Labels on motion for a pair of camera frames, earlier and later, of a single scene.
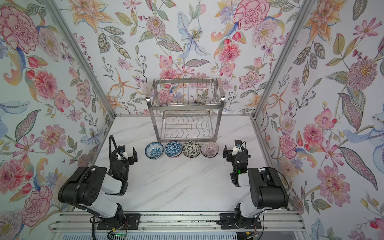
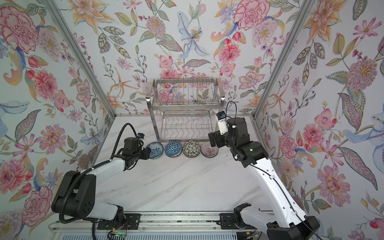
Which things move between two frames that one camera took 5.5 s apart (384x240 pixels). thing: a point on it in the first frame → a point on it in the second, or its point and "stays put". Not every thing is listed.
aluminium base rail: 281,221 stays put
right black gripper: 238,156 → 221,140
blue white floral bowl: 154,150 stays put
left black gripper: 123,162 → 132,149
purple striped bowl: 209,149 stays put
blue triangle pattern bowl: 173,148 stays put
